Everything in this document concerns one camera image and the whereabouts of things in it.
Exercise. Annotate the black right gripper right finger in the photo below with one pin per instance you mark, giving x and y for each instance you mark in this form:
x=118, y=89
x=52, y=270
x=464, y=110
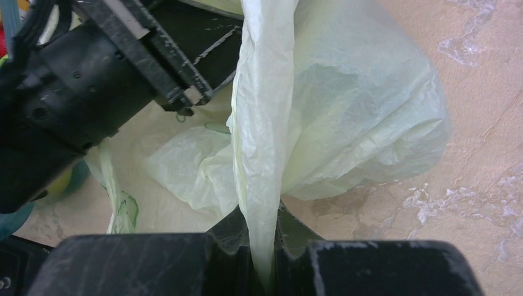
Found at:
x=307, y=264

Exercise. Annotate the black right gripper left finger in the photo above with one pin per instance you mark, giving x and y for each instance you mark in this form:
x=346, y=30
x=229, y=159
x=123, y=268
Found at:
x=215, y=262

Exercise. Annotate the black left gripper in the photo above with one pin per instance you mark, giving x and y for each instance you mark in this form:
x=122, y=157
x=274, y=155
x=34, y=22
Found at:
x=79, y=70

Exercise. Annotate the green plastic bag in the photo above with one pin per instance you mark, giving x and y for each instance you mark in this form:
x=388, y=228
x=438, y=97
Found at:
x=328, y=95

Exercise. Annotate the yellow fake lemon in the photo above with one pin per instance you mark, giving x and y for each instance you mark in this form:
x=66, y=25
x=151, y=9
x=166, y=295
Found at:
x=58, y=188

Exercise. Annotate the teal plastic tray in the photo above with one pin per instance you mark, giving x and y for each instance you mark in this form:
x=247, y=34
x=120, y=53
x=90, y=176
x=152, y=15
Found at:
x=12, y=222

